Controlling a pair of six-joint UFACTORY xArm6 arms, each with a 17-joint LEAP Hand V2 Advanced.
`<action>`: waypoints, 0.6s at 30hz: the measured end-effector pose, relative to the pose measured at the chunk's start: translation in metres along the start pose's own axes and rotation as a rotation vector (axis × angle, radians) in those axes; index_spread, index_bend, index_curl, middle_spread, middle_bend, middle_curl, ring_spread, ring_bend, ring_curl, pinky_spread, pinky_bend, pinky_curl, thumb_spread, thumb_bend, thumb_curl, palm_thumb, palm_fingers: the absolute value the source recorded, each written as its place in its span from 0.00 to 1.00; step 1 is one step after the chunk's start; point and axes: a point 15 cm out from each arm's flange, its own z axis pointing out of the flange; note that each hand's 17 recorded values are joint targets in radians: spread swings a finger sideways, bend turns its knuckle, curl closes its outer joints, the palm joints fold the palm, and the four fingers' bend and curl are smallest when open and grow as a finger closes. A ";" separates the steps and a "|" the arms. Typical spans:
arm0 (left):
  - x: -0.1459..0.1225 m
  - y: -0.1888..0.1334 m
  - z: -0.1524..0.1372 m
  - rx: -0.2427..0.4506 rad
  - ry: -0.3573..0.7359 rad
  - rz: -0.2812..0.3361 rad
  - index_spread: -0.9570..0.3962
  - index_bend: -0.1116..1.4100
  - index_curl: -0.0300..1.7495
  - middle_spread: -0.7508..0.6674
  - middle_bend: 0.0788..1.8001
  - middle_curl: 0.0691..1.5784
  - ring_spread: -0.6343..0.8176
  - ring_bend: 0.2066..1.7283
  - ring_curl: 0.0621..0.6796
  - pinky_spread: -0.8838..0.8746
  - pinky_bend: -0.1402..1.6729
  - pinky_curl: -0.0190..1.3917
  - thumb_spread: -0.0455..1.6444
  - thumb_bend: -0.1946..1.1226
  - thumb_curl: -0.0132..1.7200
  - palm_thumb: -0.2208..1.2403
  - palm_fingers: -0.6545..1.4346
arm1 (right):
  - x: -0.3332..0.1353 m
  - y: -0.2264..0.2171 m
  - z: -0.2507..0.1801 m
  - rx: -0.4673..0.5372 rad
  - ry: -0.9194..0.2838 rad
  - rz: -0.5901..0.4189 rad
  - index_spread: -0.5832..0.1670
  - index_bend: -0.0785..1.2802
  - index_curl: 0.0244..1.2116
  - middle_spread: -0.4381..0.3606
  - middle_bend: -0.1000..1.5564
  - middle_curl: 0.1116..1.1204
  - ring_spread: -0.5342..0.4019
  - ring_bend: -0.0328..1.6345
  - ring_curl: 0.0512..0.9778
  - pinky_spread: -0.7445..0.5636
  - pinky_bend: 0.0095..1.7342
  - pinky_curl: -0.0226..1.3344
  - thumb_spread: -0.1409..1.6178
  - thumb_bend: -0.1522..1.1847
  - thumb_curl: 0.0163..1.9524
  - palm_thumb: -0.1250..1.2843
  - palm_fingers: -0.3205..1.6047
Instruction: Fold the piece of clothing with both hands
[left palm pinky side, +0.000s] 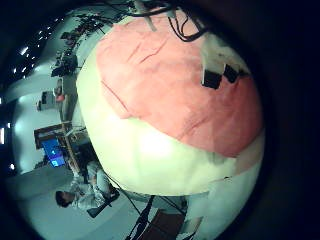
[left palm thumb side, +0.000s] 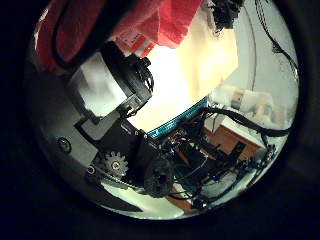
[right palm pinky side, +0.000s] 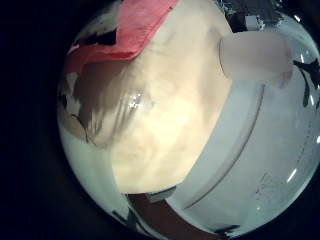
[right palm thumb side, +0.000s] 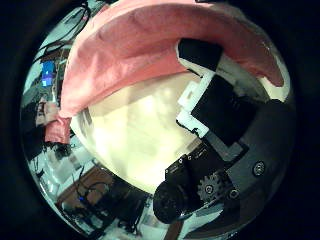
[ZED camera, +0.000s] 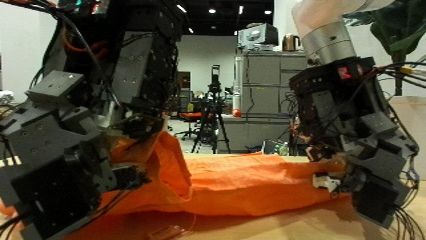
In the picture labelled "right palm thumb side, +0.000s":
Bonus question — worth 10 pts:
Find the orange shirt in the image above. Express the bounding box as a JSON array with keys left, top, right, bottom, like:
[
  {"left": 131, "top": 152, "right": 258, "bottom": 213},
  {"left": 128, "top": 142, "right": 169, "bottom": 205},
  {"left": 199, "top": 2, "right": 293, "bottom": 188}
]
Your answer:
[{"left": 44, "top": 0, "right": 285, "bottom": 145}]

